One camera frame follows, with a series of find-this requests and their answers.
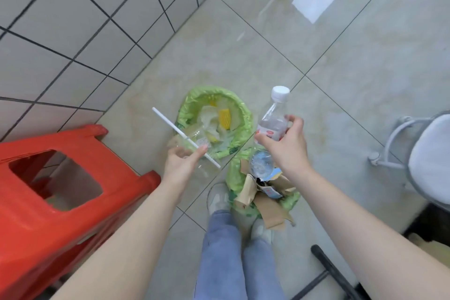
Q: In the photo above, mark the clear plastic water bottle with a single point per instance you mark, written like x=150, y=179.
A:
x=272, y=124

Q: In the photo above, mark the clear plastic film scraps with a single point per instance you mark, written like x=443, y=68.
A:
x=211, y=117

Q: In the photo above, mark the person's left hand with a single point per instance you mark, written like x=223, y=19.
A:
x=181, y=173

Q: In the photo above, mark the person's right forearm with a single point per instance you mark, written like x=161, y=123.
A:
x=369, y=240

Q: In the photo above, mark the person's right hand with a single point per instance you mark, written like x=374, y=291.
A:
x=290, y=152

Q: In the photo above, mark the grey metal chair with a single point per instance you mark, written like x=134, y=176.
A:
x=393, y=141

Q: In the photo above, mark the person's left forearm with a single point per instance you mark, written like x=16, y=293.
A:
x=123, y=250

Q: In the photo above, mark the person's right leg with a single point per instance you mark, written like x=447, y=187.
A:
x=262, y=271

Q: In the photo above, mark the brown cardboard pieces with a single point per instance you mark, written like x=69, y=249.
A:
x=269, y=210

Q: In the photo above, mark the yellow plush toy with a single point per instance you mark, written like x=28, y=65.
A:
x=429, y=241

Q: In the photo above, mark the person's left leg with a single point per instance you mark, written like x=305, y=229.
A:
x=218, y=261

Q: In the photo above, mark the person's leg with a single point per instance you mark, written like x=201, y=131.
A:
x=262, y=271
x=218, y=261

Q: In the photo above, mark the person's right white shoe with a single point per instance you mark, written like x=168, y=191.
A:
x=262, y=231

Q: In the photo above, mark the clear plastic cup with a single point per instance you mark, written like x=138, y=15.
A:
x=197, y=134

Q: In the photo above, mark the white round seat cushion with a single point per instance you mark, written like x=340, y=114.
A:
x=432, y=159

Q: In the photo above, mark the person's white shoe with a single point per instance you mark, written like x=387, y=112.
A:
x=218, y=199
x=262, y=231

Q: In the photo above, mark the white drinking straw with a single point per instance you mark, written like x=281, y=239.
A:
x=168, y=122

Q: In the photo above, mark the person's left white shoe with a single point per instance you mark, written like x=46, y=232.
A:
x=218, y=199

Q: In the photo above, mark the black metal rack frame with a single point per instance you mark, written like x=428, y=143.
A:
x=337, y=275

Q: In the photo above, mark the red plastic stool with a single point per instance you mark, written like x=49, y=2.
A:
x=35, y=233

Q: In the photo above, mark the white paper scraps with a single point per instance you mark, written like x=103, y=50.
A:
x=272, y=190

